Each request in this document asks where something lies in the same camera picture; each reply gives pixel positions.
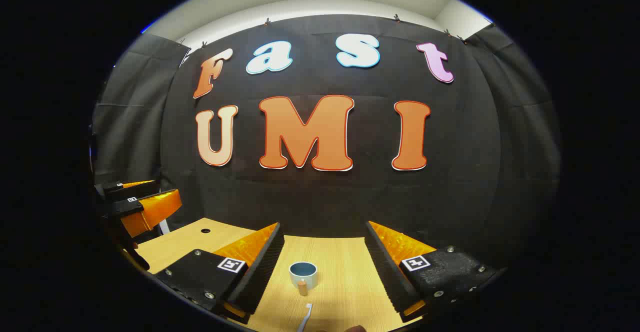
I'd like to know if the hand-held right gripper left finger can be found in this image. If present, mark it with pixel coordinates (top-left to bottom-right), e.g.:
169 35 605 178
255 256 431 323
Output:
155 222 286 324

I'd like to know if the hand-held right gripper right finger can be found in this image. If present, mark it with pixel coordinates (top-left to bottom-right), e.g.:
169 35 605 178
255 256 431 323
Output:
365 221 501 323

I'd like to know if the grey cup with wooden handle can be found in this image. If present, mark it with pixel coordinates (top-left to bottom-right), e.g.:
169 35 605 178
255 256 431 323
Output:
289 261 318 297

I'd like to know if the white toothbrush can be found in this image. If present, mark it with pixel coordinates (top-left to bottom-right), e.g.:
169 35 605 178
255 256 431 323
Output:
297 303 314 332

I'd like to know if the wooden desktop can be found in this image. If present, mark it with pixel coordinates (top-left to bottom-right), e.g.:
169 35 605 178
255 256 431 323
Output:
131 217 436 332

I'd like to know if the black backdrop cloth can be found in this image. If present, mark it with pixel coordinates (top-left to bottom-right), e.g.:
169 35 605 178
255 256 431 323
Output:
92 14 561 273

